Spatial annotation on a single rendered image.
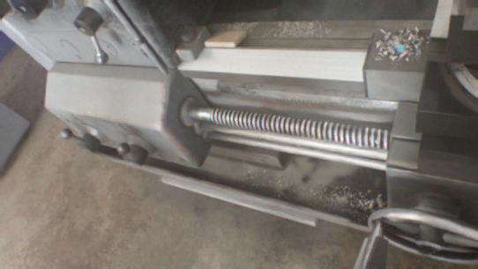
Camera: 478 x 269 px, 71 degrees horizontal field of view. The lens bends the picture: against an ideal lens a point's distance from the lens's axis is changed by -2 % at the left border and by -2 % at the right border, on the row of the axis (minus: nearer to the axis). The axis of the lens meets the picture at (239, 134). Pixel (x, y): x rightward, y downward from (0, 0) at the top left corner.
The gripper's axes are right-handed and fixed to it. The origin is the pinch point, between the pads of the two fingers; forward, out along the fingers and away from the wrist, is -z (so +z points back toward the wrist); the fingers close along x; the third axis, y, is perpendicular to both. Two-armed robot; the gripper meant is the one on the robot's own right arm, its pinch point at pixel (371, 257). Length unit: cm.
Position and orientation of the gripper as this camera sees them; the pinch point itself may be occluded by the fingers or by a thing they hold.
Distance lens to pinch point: 61.6
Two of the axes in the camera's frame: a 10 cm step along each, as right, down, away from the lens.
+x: 1.6, -3.6, -9.2
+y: -9.1, -4.1, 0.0
